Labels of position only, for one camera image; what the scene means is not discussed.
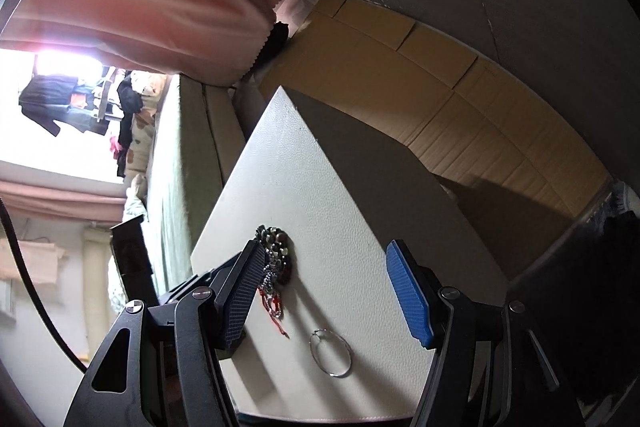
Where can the pink left curtain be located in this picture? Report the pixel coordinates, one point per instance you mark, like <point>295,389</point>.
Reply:
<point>53,204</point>

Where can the green bed sheet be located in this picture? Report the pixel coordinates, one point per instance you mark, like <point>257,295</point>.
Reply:
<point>163,244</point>

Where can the pink curtain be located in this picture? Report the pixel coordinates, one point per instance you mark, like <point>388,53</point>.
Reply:
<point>53,204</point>
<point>212,41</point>

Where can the hanging dark clothes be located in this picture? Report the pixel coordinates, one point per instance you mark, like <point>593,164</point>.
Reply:
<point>48,100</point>

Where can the black camera box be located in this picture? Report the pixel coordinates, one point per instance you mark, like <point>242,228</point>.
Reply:
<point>132,261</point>

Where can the clothes pile on sill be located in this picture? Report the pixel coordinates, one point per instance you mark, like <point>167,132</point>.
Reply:
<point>139,96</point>

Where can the silver bangle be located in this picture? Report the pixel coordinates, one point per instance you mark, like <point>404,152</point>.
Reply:
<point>331,353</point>

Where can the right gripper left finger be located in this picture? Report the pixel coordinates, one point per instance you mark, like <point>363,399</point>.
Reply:
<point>236,295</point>

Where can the beige headboard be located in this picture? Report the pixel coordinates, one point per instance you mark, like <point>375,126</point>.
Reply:
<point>96,252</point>

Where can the pink right curtain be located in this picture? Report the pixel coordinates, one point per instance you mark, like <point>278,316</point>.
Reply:
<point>212,41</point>

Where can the pink hanging towel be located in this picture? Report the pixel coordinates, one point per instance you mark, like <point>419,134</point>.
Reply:
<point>41,260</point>

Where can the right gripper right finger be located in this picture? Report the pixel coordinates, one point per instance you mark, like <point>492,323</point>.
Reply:
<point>425,303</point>

